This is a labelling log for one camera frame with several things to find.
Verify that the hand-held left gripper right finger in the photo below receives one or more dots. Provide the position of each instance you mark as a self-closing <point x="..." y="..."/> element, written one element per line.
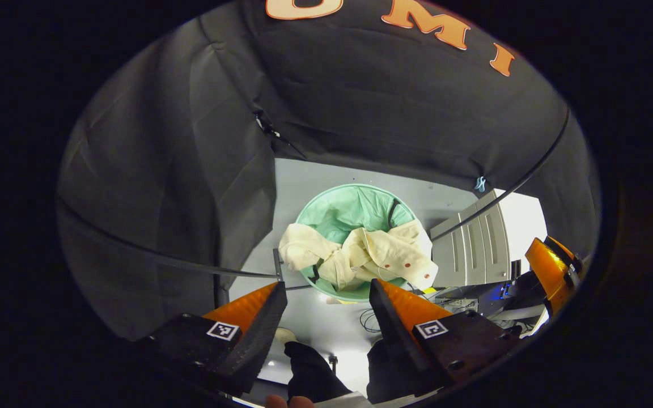
<point x="394" y="334"/>

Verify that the green laundry hamper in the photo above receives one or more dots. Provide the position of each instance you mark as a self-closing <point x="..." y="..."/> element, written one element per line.
<point x="349" y="209"/>

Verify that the person's left leg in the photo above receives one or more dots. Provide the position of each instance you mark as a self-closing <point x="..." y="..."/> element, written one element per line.
<point x="312" y="374"/>

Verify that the cream jacket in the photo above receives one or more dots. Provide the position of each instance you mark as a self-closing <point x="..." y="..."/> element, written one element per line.
<point x="360" y="255"/>

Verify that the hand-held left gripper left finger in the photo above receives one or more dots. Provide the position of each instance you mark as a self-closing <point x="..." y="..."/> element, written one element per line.
<point x="261" y="334"/>

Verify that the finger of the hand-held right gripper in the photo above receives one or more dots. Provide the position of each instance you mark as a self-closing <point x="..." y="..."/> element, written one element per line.
<point x="547" y="272"/>

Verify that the dark electronic equipment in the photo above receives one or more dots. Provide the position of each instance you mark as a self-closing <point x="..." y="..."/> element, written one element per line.
<point x="474" y="294"/>

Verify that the black backdrop cloth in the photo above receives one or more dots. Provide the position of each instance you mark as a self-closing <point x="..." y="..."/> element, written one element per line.
<point x="360" y="102"/>

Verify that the person's right leg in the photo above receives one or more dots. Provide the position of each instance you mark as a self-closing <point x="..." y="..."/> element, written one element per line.
<point x="380" y="379"/>

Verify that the person's leg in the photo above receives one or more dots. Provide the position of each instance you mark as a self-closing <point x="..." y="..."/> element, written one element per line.
<point x="312" y="374"/>
<point x="380" y="379"/>

